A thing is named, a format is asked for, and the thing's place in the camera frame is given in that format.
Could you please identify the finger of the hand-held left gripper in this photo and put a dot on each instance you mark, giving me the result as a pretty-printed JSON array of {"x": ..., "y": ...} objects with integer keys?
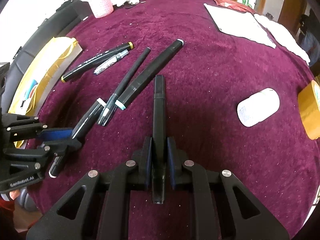
[
  {"x": 67, "y": 146},
  {"x": 56, "y": 134}
]

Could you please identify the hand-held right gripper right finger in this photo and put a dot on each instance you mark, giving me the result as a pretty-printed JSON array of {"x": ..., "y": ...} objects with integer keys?
[{"x": 171, "y": 162}]

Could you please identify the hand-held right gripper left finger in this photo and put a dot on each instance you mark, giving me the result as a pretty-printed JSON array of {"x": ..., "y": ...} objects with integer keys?
[{"x": 148, "y": 162}]

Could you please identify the black marker white ends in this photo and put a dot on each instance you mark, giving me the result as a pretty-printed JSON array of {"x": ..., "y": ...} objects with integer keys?
[{"x": 84, "y": 123}]

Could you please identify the black marker white print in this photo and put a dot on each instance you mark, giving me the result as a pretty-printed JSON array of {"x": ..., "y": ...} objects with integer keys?
[{"x": 159, "y": 117}]

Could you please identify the gold satin lined box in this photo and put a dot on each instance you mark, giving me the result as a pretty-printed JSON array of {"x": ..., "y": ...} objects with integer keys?
[{"x": 32, "y": 75}]

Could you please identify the person's left hand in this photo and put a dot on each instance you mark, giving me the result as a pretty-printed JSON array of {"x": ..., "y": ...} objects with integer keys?
[{"x": 14, "y": 195}]

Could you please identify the black marker yellow ends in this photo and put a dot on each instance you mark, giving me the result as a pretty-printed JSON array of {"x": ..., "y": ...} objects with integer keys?
[{"x": 95, "y": 63}]

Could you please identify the clear barrel pen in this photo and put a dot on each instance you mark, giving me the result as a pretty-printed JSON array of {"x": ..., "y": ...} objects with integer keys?
[{"x": 108, "y": 65}]

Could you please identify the black marker light-blue cap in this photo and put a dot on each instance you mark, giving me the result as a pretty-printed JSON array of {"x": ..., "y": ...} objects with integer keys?
[{"x": 150, "y": 73}]

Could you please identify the thin black pen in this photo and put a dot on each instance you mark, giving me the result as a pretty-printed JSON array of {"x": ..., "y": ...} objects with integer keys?
[{"x": 132, "y": 75}]

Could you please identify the purple velvet tablecloth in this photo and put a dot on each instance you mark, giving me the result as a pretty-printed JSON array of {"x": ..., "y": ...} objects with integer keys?
[{"x": 212, "y": 80}]

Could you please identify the black leather chair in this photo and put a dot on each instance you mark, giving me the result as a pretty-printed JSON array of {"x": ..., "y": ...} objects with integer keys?
[{"x": 37, "y": 35}]

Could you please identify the white pill bottle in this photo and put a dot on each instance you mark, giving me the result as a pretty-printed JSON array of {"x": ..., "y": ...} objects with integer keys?
[{"x": 260, "y": 106}]

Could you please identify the brown packing tape roll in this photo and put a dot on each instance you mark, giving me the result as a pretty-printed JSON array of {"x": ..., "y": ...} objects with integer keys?
[{"x": 308, "y": 110}]

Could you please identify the red packet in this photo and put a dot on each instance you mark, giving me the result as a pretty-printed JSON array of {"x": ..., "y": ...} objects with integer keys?
[{"x": 232, "y": 4}]

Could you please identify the white folded cloth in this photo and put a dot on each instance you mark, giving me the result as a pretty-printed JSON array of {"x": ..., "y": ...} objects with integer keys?
[{"x": 282, "y": 32}]

